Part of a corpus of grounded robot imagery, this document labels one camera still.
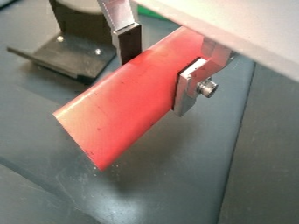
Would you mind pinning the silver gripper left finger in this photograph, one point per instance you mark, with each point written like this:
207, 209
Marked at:
126, 30

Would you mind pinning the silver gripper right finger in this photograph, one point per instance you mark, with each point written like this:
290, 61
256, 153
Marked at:
194, 78

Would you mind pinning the red oval cylinder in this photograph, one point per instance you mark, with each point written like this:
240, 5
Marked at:
108, 116

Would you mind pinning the green shape sorter board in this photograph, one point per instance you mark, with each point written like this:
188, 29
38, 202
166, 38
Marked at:
150, 13

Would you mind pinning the black cradle fixture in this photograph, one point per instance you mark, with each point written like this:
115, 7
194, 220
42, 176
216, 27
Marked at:
80, 51

